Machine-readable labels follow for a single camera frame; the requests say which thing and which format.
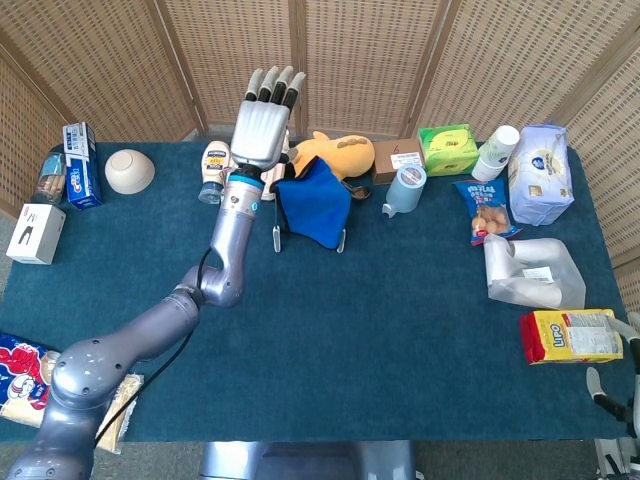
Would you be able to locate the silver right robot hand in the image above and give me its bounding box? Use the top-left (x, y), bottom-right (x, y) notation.
top-left (585, 312), bottom-right (640, 426)

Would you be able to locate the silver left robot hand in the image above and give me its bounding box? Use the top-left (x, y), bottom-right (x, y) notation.
top-left (230, 65), bottom-right (307, 174)

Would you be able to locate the blue cloth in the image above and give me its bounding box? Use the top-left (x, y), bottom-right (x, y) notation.
top-left (272, 157), bottom-right (353, 251)

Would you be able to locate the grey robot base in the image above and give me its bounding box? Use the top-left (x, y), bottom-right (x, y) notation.
top-left (199, 440), bottom-right (416, 480)

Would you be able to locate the yellow plush toy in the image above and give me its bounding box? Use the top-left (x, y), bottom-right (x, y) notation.
top-left (287, 130), bottom-right (376, 182)

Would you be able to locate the metal rack with spoon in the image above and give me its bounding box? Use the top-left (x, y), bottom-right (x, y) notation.
top-left (271, 191), bottom-right (350, 254)

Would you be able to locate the light blue cup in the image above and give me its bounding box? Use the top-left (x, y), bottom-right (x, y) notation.
top-left (382, 163), bottom-right (428, 219)

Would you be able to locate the beige plastic lunch box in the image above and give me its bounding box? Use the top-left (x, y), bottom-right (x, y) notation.
top-left (225, 128), bottom-right (292, 202)

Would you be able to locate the mayonnaise squeeze bottle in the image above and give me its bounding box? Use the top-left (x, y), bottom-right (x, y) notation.
top-left (197, 140), bottom-right (232, 205)

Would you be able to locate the yellow red Lipo pack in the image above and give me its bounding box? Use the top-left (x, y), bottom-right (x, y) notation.
top-left (518, 308), bottom-right (625, 366)

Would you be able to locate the translucent white plastic bag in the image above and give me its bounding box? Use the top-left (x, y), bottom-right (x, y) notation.
top-left (483, 233), bottom-right (587, 311)

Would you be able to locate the brown cardboard box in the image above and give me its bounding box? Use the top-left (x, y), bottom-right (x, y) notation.
top-left (370, 138), bottom-right (426, 186)

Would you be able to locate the cream upturned bowl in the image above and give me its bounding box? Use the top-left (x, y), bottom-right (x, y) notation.
top-left (104, 149), bottom-right (156, 196)

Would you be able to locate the woven rattan folding screen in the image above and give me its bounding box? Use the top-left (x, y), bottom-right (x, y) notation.
top-left (0, 0), bottom-right (640, 266)

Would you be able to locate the blue white toothpaste box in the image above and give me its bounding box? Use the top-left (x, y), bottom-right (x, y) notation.
top-left (62, 121), bottom-right (104, 211)

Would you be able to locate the green tissue pack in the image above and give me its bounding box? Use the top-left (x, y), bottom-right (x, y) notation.
top-left (417, 123), bottom-right (480, 178)

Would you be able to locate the blue biscuit snack bag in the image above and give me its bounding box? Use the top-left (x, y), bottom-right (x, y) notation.
top-left (452, 178), bottom-right (522, 247)

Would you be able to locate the white blue soft pack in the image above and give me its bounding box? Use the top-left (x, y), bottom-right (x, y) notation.
top-left (507, 124), bottom-right (575, 227)

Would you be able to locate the clear jar with sticks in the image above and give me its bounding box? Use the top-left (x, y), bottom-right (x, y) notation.
top-left (35, 152), bottom-right (68, 205)

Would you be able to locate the blue carpet table cover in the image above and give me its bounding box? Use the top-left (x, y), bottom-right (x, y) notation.
top-left (0, 141), bottom-right (626, 444)

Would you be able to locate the stack of paper cups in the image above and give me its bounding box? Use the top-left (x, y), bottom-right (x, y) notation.
top-left (470, 124), bottom-right (521, 183)

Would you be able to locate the white box black print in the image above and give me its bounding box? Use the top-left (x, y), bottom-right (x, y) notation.
top-left (5, 203), bottom-right (67, 266)

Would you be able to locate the red blue noodle package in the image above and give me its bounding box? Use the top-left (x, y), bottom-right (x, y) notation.
top-left (0, 332), bottom-right (145, 456)

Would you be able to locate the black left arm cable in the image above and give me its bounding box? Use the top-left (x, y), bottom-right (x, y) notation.
top-left (92, 246), bottom-right (214, 449)

